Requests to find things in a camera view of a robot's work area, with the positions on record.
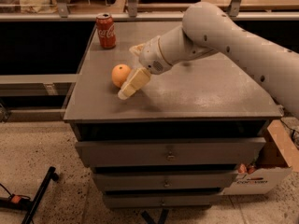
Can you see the middle grey drawer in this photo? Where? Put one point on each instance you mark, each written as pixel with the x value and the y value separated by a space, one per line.
pixel 164 180

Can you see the black metal stand leg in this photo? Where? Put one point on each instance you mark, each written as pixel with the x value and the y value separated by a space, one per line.
pixel 51 175

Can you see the white cardboard box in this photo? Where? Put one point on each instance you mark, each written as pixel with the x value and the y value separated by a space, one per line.
pixel 278 158

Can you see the top grey drawer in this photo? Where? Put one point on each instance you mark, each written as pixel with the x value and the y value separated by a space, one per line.
pixel 169 152

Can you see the grey metal railing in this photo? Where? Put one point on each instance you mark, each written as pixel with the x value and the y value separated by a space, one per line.
pixel 123 9

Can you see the grey drawer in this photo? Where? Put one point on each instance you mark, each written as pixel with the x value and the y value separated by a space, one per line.
pixel 169 152
pixel 122 201
pixel 164 180

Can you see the bottom grey drawer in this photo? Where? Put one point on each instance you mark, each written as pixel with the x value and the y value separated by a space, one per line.
pixel 122 201

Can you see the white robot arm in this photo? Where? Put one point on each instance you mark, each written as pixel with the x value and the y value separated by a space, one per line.
pixel 206 29

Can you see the red coke can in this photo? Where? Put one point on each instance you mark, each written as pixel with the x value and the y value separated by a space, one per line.
pixel 105 31

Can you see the grey drawer cabinet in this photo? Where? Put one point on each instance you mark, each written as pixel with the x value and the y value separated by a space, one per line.
pixel 210 98

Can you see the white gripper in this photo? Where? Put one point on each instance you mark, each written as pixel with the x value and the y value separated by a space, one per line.
pixel 151 56

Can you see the orange fruit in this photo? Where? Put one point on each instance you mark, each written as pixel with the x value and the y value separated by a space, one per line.
pixel 119 74

